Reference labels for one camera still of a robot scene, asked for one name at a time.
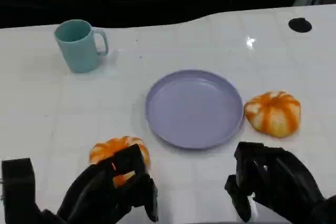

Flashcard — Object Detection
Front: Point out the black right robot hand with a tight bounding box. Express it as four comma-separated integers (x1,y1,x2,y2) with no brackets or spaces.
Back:
225,142,327,223

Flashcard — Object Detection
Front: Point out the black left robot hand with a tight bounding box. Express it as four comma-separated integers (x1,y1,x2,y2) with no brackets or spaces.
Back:
56,143,159,224

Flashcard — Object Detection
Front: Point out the lilac plate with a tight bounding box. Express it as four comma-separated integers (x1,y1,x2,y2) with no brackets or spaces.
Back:
145,69,245,151

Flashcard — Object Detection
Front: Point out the pale green mug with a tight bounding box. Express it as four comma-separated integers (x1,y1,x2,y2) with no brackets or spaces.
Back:
54,19,110,74

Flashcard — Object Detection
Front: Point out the black round table grommet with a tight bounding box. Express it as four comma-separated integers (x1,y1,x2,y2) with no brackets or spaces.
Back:
288,17,313,34

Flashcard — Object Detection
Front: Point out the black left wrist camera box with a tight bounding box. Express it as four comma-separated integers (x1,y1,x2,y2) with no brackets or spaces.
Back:
1,157,44,224

